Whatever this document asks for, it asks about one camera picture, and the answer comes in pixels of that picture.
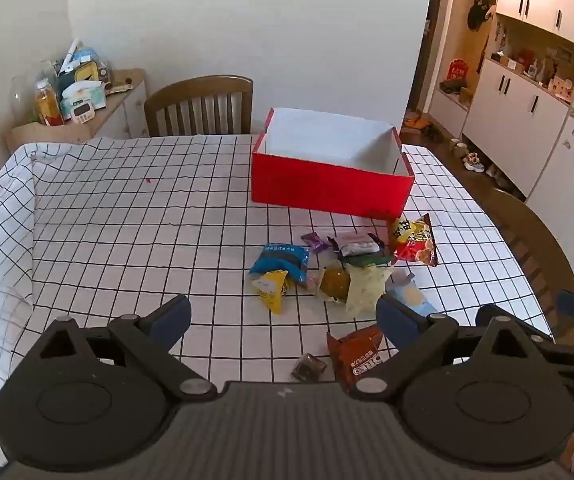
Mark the tissue box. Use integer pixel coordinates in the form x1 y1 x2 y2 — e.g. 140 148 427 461
59 80 108 116

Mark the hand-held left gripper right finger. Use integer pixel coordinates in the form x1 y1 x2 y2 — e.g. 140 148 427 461
351 294 544 403

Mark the wooden side cabinet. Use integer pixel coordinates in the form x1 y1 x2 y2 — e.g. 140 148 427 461
7 67 148 153

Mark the round pastry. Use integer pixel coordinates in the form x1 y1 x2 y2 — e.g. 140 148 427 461
317 266 353 303

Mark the white packet with purple ends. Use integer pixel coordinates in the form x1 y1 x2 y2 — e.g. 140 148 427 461
327 231 385 261

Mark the white low cabinet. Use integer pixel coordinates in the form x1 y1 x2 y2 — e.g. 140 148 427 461
462 57 570 196

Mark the orange cookie packet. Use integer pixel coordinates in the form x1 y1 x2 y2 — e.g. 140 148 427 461
327 324 385 395

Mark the white tube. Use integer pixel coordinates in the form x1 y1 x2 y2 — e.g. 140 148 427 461
62 38 78 73

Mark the dark green snack packet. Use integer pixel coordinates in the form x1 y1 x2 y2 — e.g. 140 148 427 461
339 252 395 268

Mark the red cardboard box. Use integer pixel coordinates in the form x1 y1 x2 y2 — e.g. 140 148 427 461
250 107 414 221

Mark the yellow box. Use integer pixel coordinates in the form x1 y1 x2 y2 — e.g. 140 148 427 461
74 60 100 83

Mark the checked white tablecloth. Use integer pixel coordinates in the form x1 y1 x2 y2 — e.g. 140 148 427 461
0 132 558 466

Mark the small dark candy packet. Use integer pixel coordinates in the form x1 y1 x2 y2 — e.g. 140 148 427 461
291 352 328 383

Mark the purple candy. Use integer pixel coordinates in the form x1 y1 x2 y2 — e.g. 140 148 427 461
301 231 330 254

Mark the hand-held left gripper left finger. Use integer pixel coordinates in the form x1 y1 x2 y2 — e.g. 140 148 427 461
36 294 219 404

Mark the white shoe bench cabinet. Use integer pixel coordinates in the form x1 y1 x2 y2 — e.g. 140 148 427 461
428 82 473 133

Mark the small yellow snack packet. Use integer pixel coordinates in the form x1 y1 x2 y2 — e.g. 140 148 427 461
252 270 289 315

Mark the orange drink bottle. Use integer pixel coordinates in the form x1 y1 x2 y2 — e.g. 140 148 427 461
34 79 65 127

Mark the white kitchen timer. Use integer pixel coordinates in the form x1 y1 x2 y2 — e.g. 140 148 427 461
69 101 96 123

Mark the wooden round-back chair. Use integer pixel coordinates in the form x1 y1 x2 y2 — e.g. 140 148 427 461
487 187 574 346

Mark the wooden slat-back chair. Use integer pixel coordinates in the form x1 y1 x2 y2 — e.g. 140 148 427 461
143 75 254 138

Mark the dark wooden door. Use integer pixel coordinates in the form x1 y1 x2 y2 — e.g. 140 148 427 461
402 0 443 116

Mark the red and yellow chips bag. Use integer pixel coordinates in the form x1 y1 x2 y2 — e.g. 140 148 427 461
391 212 439 267

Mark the pale cream snack packet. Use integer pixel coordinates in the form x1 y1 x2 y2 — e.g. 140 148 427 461
344 264 395 316

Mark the row of shelf knick-knacks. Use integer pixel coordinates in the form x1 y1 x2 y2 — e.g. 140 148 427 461
490 45 574 103

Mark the light blue snack packet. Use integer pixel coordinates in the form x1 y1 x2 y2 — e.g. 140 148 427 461
384 272 438 318

